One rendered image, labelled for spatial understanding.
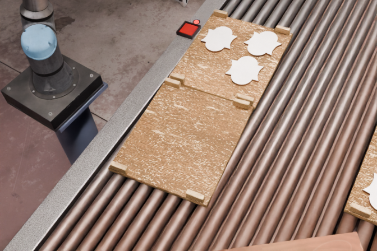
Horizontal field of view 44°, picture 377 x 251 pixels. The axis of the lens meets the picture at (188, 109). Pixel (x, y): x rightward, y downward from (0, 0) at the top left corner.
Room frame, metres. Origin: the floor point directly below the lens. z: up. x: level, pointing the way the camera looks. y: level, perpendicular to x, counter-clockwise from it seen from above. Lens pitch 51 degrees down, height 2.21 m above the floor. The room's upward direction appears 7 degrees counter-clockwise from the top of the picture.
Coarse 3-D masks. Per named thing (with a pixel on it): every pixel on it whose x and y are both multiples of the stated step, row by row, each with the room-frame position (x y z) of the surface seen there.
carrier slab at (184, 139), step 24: (168, 96) 1.11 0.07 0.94; (192, 96) 1.09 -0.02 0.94; (216, 96) 1.08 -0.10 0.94; (144, 120) 1.01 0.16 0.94; (168, 120) 1.00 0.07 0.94; (192, 120) 0.99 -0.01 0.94; (216, 120) 0.97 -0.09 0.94; (240, 120) 0.96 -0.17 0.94; (144, 144) 0.91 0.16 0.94; (168, 144) 0.90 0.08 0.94; (192, 144) 0.89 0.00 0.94; (216, 144) 0.88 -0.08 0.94; (144, 168) 0.82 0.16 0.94; (168, 168) 0.81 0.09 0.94; (192, 168) 0.79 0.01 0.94; (216, 168) 0.78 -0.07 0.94; (168, 192) 0.72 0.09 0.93
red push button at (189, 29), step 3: (186, 24) 1.50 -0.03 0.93; (189, 24) 1.50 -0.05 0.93; (183, 27) 1.48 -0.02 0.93; (186, 27) 1.48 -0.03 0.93; (189, 27) 1.47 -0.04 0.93; (192, 27) 1.47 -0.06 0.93; (195, 27) 1.47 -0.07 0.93; (180, 30) 1.46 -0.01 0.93; (183, 30) 1.46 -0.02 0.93; (186, 30) 1.46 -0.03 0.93; (189, 30) 1.46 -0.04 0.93; (192, 30) 1.46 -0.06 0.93; (195, 30) 1.45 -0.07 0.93; (186, 33) 1.44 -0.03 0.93; (189, 33) 1.44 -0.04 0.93; (192, 33) 1.44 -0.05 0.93
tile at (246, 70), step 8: (248, 56) 1.25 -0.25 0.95; (232, 64) 1.22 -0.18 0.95; (240, 64) 1.21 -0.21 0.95; (248, 64) 1.21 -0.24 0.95; (256, 64) 1.20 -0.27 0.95; (232, 72) 1.18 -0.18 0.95; (240, 72) 1.17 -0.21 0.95; (248, 72) 1.17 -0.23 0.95; (256, 72) 1.16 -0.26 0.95; (232, 80) 1.14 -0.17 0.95; (240, 80) 1.14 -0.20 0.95; (248, 80) 1.13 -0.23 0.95; (256, 80) 1.13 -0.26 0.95
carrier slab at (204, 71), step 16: (240, 32) 1.40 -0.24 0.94; (192, 48) 1.34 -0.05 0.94; (240, 48) 1.31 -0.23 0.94; (192, 64) 1.25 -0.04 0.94; (208, 64) 1.24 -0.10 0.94; (224, 64) 1.23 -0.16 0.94; (272, 64) 1.20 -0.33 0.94; (192, 80) 1.17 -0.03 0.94; (208, 80) 1.16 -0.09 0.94; (224, 80) 1.15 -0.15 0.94; (224, 96) 1.08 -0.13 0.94; (256, 96) 1.06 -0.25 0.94
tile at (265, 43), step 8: (256, 32) 1.38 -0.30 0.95; (264, 32) 1.37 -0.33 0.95; (272, 32) 1.37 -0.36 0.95; (248, 40) 1.34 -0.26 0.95; (256, 40) 1.33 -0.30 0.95; (264, 40) 1.33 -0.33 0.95; (272, 40) 1.32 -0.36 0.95; (248, 48) 1.29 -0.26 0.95; (256, 48) 1.29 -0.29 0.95; (264, 48) 1.28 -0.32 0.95; (272, 48) 1.28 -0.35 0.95; (256, 56) 1.25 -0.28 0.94
